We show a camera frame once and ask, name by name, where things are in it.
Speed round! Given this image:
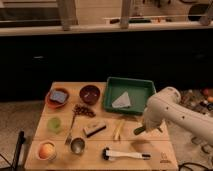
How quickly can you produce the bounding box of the dark purple bowl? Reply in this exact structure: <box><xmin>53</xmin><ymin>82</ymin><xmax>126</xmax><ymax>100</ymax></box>
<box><xmin>79</xmin><ymin>85</ymin><xmax>100</xmax><ymax>105</ymax></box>

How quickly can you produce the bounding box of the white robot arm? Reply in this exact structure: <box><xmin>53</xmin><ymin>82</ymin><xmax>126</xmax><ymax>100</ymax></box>
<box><xmin>143</xmin><ymin>87</ymin><xmax>213</xmax><ymax>145</ymax></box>

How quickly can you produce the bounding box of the grey cloth piece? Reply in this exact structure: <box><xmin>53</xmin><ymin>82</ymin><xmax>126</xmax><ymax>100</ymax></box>
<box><xmin>112</xmin><ymin>92</ymin><xmax>131</xmax><ymax>108</ymax></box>

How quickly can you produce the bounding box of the black stand left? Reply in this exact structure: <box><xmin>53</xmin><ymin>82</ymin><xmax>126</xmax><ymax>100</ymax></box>
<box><xmin>11</xmin><ymin>131</ymin><xmax>25</xmax><ymax>171</ymax></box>

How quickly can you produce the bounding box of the spice bottles rack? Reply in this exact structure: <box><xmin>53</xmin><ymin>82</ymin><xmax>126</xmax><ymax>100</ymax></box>
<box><xmin>180</xmin><ymin>89</ymin><xmax>213</xmax><ymax>117</ymax></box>

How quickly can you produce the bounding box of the green plastic tray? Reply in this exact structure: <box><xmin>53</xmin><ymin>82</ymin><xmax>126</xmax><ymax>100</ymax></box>
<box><xmin>103</xmin><ymin>77</ymin><xmax>156</xmax><ymax>115</ymax></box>

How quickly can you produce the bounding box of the blue sponge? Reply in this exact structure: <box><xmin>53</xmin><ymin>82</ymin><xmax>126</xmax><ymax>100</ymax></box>
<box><xmin>50</xmin><ymin>90</ymin><xmax>67</xmax><ymax>103</ymax></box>

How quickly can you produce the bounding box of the white dish brush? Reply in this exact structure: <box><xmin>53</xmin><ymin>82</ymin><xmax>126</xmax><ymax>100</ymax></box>
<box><xmin>102</xmin><ymin>147</ymin><xmax>151</xmax><ymax>160</ymax></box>

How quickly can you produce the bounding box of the white bowl with orange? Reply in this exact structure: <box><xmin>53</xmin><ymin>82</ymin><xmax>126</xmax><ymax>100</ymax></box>
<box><xmin>36</xmin><ymin>141</ymin><xmax>56</xmax><ymax>161</ymax></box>

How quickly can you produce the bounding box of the green plastic cup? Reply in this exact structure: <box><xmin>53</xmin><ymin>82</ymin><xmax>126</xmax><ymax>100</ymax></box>
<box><xmin>47</xmin><ymin>117</ymin><xmax>61</xmax><ymax>134</ymax></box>

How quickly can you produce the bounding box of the green pepper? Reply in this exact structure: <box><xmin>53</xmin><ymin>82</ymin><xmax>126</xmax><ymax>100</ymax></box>
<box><xmin>133</xmin><ymin>126</ymin><xmax>146</xmax><ymax>135</ymax></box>

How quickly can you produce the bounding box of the bunch of dark grapes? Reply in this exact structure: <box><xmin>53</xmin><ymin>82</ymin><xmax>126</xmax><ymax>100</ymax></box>
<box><xmin>74</xmin><ymin>104</ymin><xmax>96</xmax><ymax>117</ymax></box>

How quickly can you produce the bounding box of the wooden block eraser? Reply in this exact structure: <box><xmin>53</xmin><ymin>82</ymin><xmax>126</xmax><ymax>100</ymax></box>
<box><xmin>83</xmin><ymin>121</ymin><xmax>106</xmax><ymax>138</ymax></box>

